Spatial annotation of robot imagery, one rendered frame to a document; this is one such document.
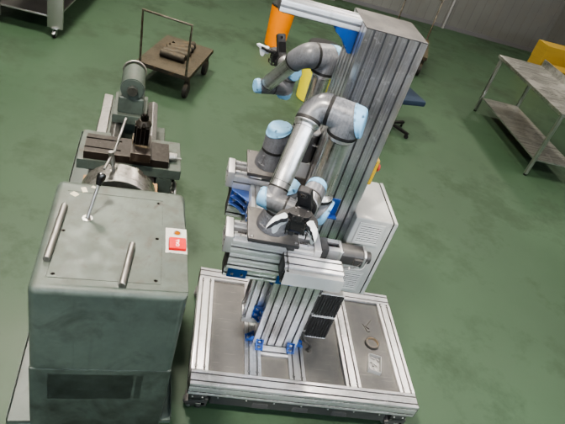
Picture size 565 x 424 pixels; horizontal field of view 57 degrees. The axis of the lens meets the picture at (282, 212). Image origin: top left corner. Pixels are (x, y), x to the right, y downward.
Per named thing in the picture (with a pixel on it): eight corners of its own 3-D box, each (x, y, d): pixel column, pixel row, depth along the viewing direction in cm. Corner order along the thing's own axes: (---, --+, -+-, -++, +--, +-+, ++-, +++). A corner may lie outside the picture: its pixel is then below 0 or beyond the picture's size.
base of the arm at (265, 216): (288, 217, 234) (294, 199, 228) (291, 239, 222) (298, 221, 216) (256, 211, 231) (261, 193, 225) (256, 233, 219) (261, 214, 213)
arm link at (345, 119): (296, 205, 225) (337, 89, 194) (328, 219, 224) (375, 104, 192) (287, 219, 215) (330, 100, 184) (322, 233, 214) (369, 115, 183)
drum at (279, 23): (262, 46, 747) (272, 5, 714) (261, 38, 775) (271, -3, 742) (287, 52, 754) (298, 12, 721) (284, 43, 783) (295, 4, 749)
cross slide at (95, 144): (167, 168, 281) (169, 161, 278) (82, 157, 269) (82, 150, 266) (167, 151, 295) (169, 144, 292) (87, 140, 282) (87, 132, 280)
